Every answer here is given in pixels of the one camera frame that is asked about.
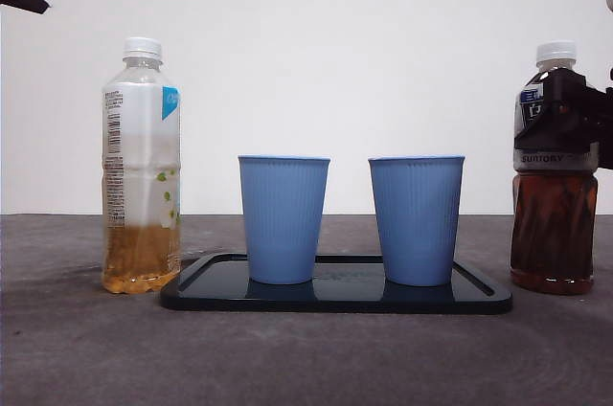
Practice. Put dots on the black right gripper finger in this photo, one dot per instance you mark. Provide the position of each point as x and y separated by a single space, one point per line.
555 140

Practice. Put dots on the dark oolong tea bottle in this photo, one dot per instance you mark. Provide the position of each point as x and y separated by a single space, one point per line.
551 233

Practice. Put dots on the light jasmine tea bottle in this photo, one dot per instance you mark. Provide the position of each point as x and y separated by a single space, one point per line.
139 138

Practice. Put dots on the blue ribbed plastic cup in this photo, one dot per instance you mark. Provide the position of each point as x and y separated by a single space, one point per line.
282 224
416 224

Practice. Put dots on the dark rectangular tray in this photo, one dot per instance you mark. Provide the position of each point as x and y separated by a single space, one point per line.
335 300

